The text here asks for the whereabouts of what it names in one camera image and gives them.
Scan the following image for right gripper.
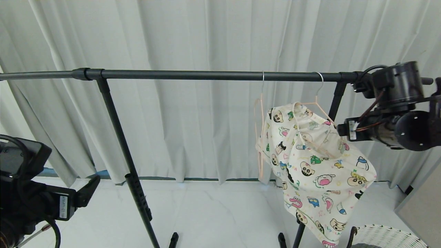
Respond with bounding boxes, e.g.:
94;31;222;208
337;117;397;147

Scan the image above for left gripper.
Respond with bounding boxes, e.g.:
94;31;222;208
0;175;101;241

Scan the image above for pink clothes hanger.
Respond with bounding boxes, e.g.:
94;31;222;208
292;72;346;159
254;72;266;180

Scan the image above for cream printed shorts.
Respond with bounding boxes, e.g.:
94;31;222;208
256;103;377;248

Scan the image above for white laundry basket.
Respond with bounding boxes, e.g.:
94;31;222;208
346;225;429;248

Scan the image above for black clothes rack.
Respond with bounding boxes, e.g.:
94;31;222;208
0;68;434;248

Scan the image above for white curtain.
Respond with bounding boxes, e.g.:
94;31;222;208
0;0;441;188

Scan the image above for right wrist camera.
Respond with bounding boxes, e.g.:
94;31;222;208
352;79;375;100

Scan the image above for black cable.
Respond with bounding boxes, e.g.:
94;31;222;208
0;134;62;248

